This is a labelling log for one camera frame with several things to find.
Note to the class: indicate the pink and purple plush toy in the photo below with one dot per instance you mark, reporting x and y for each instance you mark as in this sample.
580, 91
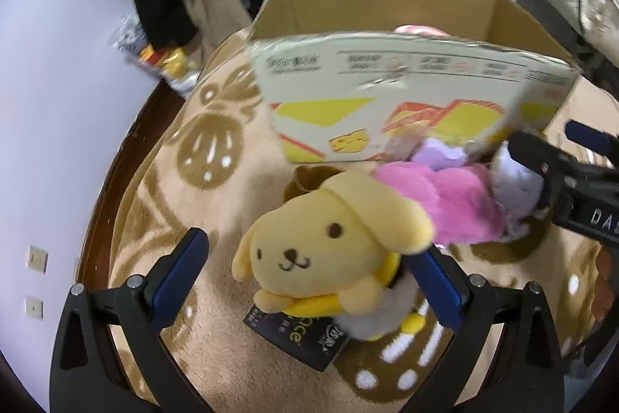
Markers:
435, 195

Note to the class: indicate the black hang tag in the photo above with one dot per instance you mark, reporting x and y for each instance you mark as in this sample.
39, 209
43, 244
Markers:
290, 335

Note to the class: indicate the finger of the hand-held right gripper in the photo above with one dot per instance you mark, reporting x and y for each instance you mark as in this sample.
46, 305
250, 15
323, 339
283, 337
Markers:
541, 154
587, 135

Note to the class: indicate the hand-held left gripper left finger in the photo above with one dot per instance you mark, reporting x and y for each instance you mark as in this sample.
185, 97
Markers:
180, 277

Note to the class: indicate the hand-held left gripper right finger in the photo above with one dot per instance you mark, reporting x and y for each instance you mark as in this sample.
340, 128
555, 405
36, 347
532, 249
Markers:
437, 292

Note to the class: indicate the person's right hand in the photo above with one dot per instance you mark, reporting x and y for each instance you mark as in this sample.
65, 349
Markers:
610, 282

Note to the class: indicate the dark wooden bed frame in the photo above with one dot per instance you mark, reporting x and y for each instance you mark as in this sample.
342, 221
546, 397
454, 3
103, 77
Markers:
140, 127

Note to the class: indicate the yellow dog plush toy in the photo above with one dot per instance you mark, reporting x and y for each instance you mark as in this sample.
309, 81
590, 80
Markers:
319, 243

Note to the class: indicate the clear plastic snack bag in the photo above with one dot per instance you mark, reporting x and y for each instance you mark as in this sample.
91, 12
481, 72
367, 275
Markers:
164, 62

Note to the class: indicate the printed cardboard box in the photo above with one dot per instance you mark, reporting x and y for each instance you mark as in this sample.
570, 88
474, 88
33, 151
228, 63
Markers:
387, 79

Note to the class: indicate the beige patterned blanket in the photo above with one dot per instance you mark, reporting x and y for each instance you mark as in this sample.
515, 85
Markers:
227, 180

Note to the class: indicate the white wall socket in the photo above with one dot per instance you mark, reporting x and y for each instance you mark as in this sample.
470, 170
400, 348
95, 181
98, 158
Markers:
34, 307
37, 259

